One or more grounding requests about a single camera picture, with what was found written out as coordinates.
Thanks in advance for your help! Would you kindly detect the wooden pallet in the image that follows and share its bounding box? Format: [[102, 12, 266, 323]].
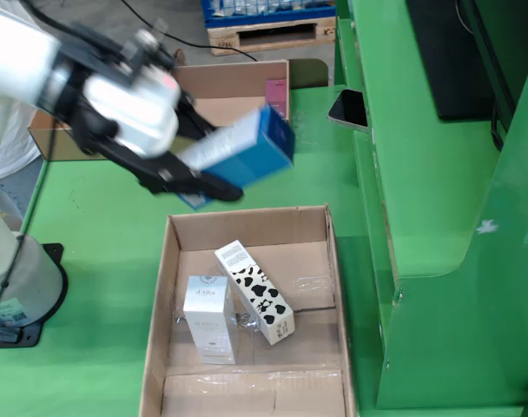
[[206, 17, 337, 56]]

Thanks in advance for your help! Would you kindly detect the black monitor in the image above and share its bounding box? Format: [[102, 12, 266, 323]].
[[405, 0, 518, 122]]

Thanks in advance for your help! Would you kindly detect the blue white Enough carton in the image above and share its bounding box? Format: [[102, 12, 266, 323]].
[[175, 103, 296, 212]]

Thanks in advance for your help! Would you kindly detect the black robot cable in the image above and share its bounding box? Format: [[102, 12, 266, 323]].
[[0, 121, 59, 331]]

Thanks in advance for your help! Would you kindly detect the cow print carton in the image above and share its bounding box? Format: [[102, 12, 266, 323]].
[[214, 240, 296, 347]]

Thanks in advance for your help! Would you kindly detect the small pink carton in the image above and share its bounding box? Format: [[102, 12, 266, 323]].
[[264, 78, 289, 119]]

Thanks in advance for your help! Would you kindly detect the black smartphone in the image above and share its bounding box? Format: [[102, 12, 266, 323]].
[[327, 89, 370, 134]]

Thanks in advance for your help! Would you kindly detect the shallow cardboard tray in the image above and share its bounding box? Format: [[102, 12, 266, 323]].
[[137, 204, 357, 417]]

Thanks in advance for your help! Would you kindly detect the thick black wrist cable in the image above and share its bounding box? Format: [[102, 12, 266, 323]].
[[23, 0, 100, 49]]

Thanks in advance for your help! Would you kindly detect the green metal workstation stand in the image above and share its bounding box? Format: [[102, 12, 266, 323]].
[[333, 0, 528, 417]]

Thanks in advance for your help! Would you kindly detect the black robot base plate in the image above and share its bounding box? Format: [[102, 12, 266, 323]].
[[0, 242, 69, 348]]

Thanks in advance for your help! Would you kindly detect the white silver cosmetic carton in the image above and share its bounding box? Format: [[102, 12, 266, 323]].
[[182, 275, 239, 366]]

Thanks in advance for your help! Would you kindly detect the black monitor cable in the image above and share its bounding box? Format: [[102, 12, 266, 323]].
[[489, 102, 508, 151]]

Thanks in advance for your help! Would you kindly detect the thin black cable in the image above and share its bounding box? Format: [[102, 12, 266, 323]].
[[120, 0, 259, 63]]

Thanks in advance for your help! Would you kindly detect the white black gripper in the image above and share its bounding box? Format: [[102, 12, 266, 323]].
[[70, 73, 244, 203]]

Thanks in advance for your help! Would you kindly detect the brown cardboard box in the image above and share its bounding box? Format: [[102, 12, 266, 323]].
[[170, 49, 330, 131], [28, 110, 113, 162]]

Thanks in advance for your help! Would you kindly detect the blue wire mesh cage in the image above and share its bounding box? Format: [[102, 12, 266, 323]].
[[201, 0, 338, 30]]

